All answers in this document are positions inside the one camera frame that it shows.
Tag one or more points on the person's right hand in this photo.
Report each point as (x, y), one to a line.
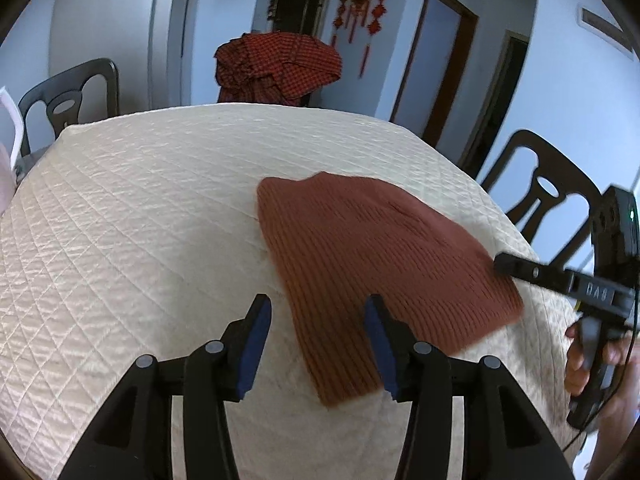
(620, 350)

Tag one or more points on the brown framed wall panel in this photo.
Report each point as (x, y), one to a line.
(605, 27)

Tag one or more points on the dark framed doorway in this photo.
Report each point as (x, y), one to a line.
(300, 7)

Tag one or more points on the red knot wall ornament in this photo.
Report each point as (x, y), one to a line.
(341, 10)
(382, 5)
(361, 0)

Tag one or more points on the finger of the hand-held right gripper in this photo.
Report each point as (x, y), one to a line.
(530, 271)

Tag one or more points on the dark wooden chair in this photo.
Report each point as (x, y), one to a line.
(111, 90)
(565, 162)

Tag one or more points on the person's right forearm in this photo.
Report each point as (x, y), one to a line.
(620, 440)

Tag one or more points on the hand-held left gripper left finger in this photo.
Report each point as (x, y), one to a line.
(252, 346)

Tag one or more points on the brown wooden door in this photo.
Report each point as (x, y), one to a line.
(440, 60)

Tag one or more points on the red checked cloth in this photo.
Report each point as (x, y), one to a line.
(280, 65)

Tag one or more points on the white plastic frame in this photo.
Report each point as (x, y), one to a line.
(15, 120)

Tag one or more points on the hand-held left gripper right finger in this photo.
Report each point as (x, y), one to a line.
(380, 346)

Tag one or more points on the brown ribbed knit garment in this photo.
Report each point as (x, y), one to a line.
(375, 240)

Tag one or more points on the cream quilted table cover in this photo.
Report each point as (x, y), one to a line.
(125, 210)

